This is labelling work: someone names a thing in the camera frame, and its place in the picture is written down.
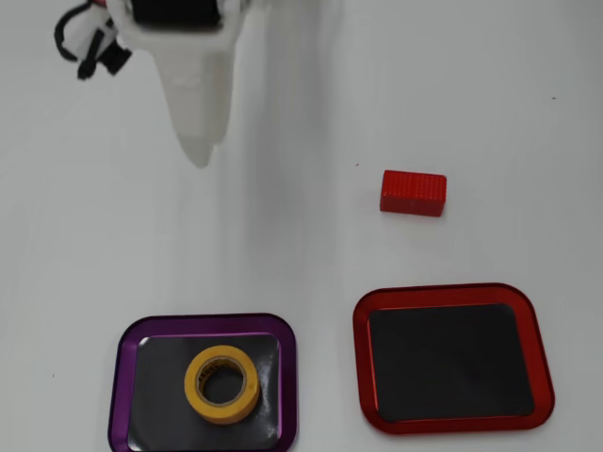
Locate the black cable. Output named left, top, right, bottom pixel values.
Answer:
left=53, top=1, right=105, bottom=81

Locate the purple metal tray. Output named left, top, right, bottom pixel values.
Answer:
left=106, top=312, right=300, bottom=452

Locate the small black connector plug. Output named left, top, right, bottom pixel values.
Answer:
left=100, top=42, right=134, bottom=77

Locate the yellow masking tape roll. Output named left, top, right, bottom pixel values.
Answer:
left=183, top=344, right=261, bottom=425

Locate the red textured block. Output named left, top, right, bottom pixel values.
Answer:
left=379, top=169, right=448, bottom=218

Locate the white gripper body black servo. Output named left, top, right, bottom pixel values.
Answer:
left=106, top=0, right=255, bottom=51

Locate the red metal tray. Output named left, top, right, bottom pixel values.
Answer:
left=351, top=282, right=556, bottom=437

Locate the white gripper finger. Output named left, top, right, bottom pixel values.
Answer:
left=215, top=40, right=239, bottom=145
left=153, top=46, right=218, bottom=170

